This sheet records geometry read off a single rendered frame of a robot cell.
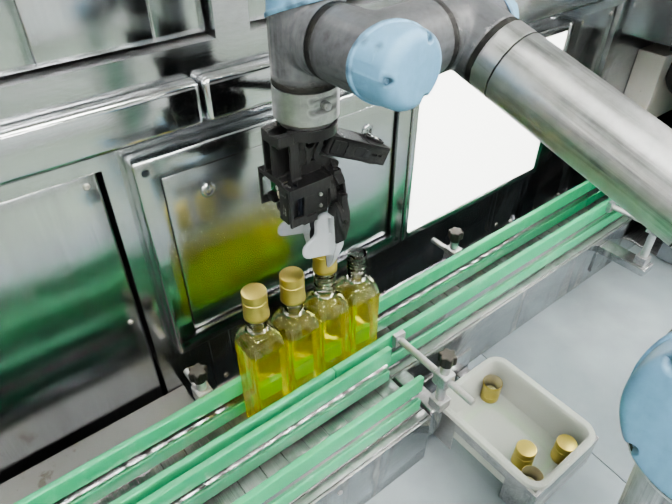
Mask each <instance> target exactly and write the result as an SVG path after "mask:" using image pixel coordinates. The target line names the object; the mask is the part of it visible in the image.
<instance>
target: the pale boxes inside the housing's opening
mask: <svg viewBox="0 0 672 504"><path fill-rule="evenodd" d="M669 49H670V47H669V46H666V45H662V44H659V43H653V44H650V45H648V46H645V47H643V48H640V49H639V51H638V54H637V57H636V60H635V63H634V66H633V69H632V71H631V74H630V77H629V80H628V83H627V86H626V89H625V92H624V95H626V96H627V97H628V98H630V99H631V100H632V101H634V102H635V103H637V104H638V105H639V106H641V107H642V108H644V109H645V110H646V111H648V112H649V113H651V114H652V115H653V116H655V117H658V116H660V115H662V114H664V113H666V112H668V111H670V110H672V93H671V92H670V91H669V90H668V88H667V86H666V80H665V77H666V73H667V71H668V69H669V67H670V65H671V63H672V51H669Z"/></svg>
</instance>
